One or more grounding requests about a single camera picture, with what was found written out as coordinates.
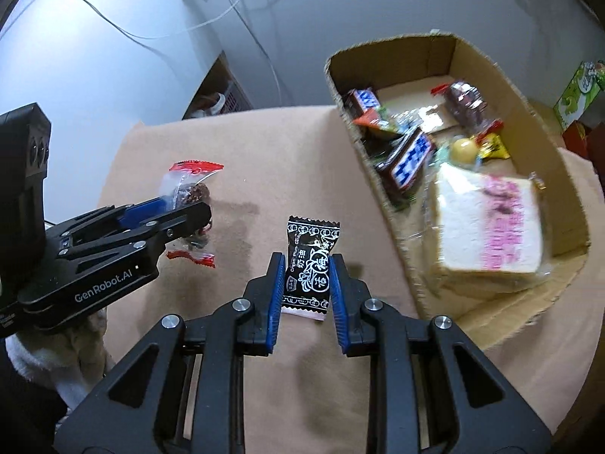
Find yellow ball candy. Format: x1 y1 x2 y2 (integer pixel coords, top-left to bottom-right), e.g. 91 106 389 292
449 137 478 164

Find black candy packet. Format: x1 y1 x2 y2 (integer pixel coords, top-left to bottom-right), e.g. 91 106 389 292
281 215 341 322

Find yellow candy packet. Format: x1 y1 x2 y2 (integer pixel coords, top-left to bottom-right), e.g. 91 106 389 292
477 132 510 159

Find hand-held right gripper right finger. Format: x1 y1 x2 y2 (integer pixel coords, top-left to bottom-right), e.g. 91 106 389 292
328 253 554 454

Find white cable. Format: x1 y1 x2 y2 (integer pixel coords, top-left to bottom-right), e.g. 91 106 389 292
59 0 281 105

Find cardboard box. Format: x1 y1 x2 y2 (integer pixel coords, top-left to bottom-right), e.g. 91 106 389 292
324 33 591 351

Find dark purple snack packet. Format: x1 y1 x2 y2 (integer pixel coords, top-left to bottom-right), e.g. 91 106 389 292
444 82 487 126

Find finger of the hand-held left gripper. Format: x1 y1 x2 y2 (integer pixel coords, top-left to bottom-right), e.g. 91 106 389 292
59 202 212 266
45 196 178 242

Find sliced bread packet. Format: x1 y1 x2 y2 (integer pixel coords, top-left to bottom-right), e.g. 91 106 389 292
423 163 551 294

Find brown blue white chocolate bar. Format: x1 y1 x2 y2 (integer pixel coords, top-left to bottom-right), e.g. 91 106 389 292
375 127 436 192
343 87 381 117

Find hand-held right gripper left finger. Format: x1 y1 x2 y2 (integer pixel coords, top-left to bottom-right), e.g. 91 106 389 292
52 252 287 454

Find orange snack packet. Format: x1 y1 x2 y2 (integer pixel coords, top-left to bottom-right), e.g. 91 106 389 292
354 109 400 132

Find red clear snack packet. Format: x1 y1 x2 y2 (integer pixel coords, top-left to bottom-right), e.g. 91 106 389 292
161 160 225 270

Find green carton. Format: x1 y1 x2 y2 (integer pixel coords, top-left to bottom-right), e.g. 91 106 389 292
553 61 605 131

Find tan table cover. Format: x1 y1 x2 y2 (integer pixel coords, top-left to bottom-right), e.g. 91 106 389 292
95 104 605 454

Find red box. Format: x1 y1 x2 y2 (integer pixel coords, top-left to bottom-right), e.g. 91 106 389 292
562 120 605 176

